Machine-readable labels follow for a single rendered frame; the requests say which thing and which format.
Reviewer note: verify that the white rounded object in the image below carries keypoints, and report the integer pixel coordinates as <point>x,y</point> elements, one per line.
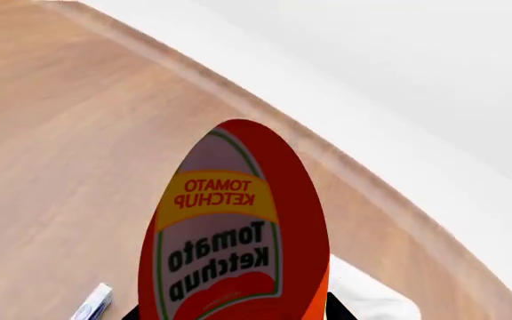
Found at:
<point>367,293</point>

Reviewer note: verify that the small white blue box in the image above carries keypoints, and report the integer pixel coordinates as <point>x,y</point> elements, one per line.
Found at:
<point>93,303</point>

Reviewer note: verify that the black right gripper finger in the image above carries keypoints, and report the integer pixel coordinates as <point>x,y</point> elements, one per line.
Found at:
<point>132,314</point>

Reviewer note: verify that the red tomato ketchup bottle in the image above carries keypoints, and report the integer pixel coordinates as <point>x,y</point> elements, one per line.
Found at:
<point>234,213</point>

